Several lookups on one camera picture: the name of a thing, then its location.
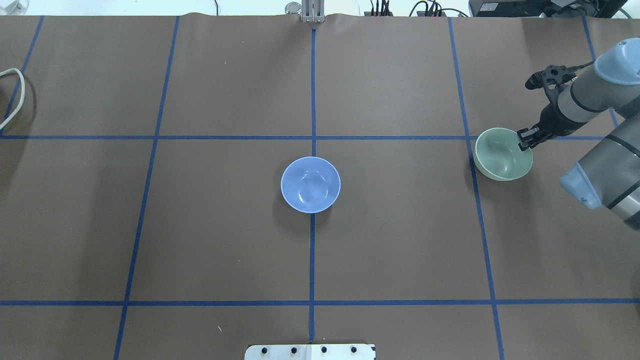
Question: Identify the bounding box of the white toaster power cord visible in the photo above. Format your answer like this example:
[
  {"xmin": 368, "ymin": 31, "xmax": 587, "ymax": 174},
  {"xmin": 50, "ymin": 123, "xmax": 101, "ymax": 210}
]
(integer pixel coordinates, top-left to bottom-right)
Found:
[{"xmin": 0, "ymin": 68, "xmax": 26, "ymax": 132}]

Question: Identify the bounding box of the black monitor base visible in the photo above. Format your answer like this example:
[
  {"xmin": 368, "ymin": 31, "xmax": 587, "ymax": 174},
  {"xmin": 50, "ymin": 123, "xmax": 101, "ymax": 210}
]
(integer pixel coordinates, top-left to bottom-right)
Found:
[{"xmin": 468, "ymin": 0, "xmax": 627, "ymax": 19}]

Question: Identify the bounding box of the blue bowl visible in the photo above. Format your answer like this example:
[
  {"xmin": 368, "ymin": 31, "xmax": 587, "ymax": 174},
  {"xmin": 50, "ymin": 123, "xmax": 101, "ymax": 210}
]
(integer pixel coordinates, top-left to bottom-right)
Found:
[{"xmin": 279, "ymin": 156, "xmax": 342, "ymax": 214}]

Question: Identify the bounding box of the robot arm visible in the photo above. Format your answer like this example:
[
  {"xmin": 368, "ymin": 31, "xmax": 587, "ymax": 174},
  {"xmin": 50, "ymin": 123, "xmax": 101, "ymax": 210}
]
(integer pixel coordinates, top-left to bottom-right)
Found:
[{"xmin": 516, "ymin": 37, "xmax": 640, "ymax": 231}]

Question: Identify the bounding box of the aluminium frame post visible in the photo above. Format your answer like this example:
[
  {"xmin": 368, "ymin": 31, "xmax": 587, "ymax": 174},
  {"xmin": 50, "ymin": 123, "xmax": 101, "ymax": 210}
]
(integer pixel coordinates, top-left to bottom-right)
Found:
[{"xmin": 300, "ymin": 0, "xmax": 326, "ymax": 24}]

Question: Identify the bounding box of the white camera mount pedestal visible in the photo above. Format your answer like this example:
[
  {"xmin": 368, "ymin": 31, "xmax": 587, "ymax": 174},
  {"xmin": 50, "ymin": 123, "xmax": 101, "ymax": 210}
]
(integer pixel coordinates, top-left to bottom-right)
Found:
[{"xmin": 244, "ymin": 343, "xmax": 377, "ymax": 360}]

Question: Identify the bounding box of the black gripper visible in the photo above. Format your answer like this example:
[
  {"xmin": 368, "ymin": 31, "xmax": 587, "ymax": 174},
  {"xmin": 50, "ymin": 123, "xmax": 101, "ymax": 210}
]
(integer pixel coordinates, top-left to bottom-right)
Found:
[{"xmin": 516, "ymin": 104, "xmax": 585, "ymax": 152}]

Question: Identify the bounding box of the green bowl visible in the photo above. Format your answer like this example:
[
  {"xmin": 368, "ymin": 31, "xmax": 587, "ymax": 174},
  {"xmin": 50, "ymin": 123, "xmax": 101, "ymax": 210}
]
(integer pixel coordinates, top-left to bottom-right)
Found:
[{"xmin": 472, "ymin": 127, "xmax": 534, "ymax": 182}]

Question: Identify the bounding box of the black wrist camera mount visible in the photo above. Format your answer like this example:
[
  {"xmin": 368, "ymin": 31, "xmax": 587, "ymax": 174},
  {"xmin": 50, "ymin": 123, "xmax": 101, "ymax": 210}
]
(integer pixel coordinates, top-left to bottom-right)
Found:
[{"xmin": 525, "ymin": 64, "xmax": 580, "ymax": 104}]

